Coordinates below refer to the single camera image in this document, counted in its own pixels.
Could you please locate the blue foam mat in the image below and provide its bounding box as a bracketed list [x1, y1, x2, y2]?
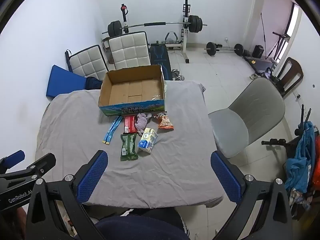
[46, 65, 86, 98]

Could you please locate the white padded chair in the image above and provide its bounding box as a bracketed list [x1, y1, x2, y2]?
[65, 44, 108, 81]
[108, 31, 151, 70]

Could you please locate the person's dark clothed lap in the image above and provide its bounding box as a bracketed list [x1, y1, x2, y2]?
[95, 207, 189, 239]

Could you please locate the open cardboard box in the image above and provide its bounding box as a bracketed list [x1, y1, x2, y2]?
[98, 65, 165, 116]

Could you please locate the white padded chair right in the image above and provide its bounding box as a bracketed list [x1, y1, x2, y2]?
[108, 31, 151, 70]

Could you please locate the barbell on rack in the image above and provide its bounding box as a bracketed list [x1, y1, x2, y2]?
[102, 15, 207, 37]

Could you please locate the lilac cloth sock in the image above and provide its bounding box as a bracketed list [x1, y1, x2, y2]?
[135, 113, 152, 137]

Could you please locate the white squat rack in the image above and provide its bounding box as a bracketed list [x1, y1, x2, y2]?
[166, 0, 190, 63]

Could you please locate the red snack packet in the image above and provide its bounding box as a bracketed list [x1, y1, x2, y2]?
[124, 115, 137, 134]

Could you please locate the dark blue garment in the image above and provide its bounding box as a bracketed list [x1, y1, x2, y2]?
[85, 77, 103, 90]

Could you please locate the grey table cloth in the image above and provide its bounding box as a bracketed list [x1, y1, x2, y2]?
[35, 81, 224, 208]

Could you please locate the orange panda snack bag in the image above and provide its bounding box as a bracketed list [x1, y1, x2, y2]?
[153, 111, 174, 130]

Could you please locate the floor barbell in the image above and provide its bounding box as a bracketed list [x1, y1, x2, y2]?
[204, 42, 244, 56]

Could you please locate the green snack bag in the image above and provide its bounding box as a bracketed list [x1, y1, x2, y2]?
[120, 133, 138, 161]

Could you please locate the white padded chair left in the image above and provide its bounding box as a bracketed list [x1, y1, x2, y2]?
[65, 44, 108, 81]

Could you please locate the brown wooden chair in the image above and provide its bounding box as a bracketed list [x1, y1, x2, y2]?
[275, 57, 304, 98]

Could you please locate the yellow tissue pack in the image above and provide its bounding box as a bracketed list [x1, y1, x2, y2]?
[138, 127, 158, 153]

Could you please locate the blue clothes pile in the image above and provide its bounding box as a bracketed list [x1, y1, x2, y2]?
[285, 121, 316, 193]

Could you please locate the black weight bench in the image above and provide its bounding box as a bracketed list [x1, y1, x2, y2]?
[150, 43, 172, 80]

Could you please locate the grey office chair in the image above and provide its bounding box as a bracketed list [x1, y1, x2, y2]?
[208, 77, 285, 159]

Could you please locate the black treadmill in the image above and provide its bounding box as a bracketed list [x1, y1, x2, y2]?
[242, 30, 292, 75]

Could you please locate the long blue snack packet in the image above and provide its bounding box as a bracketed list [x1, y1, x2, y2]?
[103, 116, 123, 145]

